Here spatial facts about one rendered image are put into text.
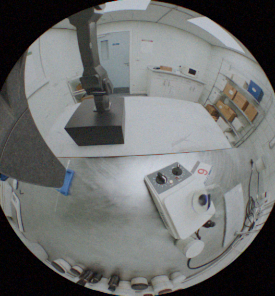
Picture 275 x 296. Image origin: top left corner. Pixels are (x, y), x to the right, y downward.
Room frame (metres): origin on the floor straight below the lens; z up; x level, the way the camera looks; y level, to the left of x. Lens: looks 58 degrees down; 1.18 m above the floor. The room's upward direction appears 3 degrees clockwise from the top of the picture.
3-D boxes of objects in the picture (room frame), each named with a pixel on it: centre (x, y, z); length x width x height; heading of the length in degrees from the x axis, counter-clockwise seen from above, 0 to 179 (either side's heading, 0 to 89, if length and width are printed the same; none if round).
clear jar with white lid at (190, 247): (-0.17, -0.16, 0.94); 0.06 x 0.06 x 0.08
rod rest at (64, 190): (0.01, 0.25, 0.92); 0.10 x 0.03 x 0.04; 175
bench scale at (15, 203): (-0.38, 0.79, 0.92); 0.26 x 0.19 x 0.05; 3
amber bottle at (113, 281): (-0.37, 0.05, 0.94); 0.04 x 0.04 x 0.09
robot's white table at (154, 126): (0.38, 0.01, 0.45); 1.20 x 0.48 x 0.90; 96
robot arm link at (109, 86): (0.29, 0.14, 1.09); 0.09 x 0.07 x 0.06; 84
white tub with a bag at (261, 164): (0.03, -1.13, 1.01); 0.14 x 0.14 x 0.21
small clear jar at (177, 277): (-0.36, -0.16, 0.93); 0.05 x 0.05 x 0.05
